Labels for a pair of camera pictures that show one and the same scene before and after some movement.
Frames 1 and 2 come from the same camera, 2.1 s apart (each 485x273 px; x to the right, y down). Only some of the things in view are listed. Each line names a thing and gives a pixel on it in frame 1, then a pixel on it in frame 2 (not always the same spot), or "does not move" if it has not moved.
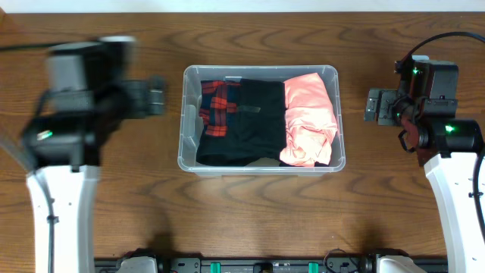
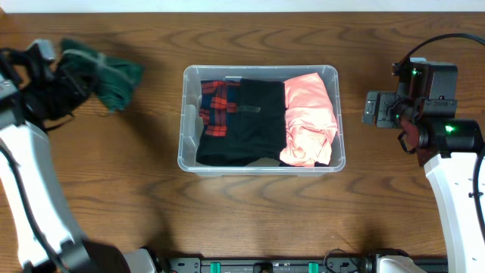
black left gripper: (154, 97) -> (72, 76)
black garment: (256, 127) does not move
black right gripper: (392, 98) does not move
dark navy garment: (317, 164) does not move
